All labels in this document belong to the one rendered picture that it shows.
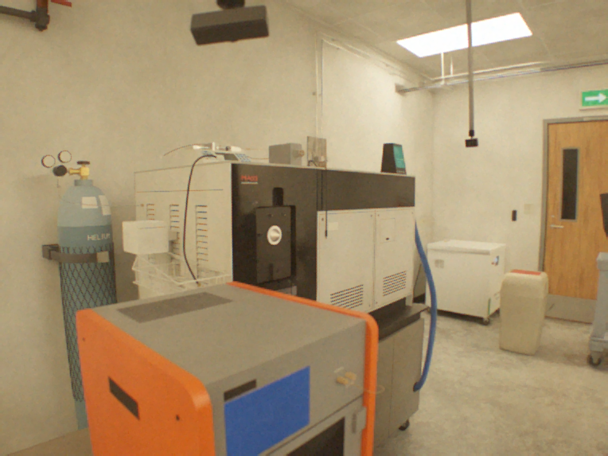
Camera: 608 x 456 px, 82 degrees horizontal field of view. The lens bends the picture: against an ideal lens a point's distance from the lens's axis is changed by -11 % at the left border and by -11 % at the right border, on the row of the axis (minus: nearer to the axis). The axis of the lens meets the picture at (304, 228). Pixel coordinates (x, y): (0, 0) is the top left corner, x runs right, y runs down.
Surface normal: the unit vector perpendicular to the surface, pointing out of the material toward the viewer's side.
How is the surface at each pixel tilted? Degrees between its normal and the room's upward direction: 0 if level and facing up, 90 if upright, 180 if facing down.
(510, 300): 93
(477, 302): 90
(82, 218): 85
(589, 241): 90
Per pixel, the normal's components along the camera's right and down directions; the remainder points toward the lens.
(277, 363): 0.74, 0.06
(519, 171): -0.68, 0.07
